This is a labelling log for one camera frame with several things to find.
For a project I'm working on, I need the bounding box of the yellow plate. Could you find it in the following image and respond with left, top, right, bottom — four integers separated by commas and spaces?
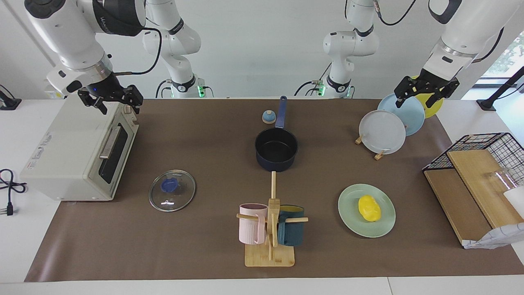
411, 75, 444, 119

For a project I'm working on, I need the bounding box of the yellow potato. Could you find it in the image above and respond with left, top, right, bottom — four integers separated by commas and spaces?
358, 195, 382, 222

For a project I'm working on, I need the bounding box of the black camera stand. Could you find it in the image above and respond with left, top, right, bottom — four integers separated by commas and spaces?
476, 66, 524, 112

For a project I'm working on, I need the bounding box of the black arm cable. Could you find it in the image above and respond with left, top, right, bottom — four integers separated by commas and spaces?
113, 27, 163, 76
373, 0, 505, 64

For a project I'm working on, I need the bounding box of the clear white plastic container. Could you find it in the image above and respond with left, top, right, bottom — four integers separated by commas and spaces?
485, 167, 524, 218

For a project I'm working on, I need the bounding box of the glass lid with blue knob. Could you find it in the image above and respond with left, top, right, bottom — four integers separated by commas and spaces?
149, 170, 196, 212

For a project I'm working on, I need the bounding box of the grey plate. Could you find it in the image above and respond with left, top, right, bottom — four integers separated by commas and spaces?
359, 110, 407, 155

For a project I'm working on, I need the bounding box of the black clamp mount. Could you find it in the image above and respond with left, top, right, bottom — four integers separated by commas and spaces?
0, 85, 22, 110

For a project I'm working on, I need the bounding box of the dark blue saucepan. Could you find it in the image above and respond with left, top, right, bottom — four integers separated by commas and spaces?
255, 96, 298, 172

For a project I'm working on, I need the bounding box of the black power cord with plug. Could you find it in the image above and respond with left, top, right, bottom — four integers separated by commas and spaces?
0, 169, 27, 216

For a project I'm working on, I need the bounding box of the cream toaster oven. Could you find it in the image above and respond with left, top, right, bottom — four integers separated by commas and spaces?
20, 98, 140, 202

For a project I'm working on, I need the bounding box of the white crumpled sheet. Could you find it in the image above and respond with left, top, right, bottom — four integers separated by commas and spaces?
463, 223, 524, 250

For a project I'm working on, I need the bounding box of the pink ribbed mug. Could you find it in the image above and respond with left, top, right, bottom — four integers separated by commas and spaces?
239, 203, 269, 245

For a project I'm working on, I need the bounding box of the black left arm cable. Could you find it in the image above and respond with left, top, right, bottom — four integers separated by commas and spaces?
373, 0, 505, 64

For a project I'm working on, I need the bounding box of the wooden mug tree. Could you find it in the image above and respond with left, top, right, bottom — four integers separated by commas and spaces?
236, 171, 309, 268

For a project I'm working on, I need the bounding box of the pale green plate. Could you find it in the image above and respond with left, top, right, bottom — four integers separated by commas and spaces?
338, 184, 396, 238

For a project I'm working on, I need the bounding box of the black wire basket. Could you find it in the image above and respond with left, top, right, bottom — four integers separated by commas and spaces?
422, 132, 524, 187

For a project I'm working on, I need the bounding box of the wooden shelf box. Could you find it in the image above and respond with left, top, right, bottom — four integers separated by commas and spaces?
424, 150, 524, 246

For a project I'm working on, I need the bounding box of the wooden plate rack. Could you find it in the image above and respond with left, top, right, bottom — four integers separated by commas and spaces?
355, 123, 410, 161

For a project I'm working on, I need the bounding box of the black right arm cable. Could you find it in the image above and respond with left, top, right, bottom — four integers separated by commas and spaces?
113, 27, 163, 76

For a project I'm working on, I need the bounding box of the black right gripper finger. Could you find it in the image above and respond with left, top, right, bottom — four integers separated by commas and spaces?
125, 85, 144, 114
78, 90, 108, 115

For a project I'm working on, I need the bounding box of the teal mug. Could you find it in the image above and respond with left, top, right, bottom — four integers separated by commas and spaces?
278, 205, 305, 247

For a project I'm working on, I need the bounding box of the light blue plate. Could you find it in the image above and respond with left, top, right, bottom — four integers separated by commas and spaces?
377, 93, 425, 136

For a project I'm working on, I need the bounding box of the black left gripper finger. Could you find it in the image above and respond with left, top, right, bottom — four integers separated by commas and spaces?
394, 77, 418, 103
431, 78, 460, 108

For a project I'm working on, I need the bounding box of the brown table mat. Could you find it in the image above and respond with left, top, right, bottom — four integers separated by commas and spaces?
25, 98, 524, 282

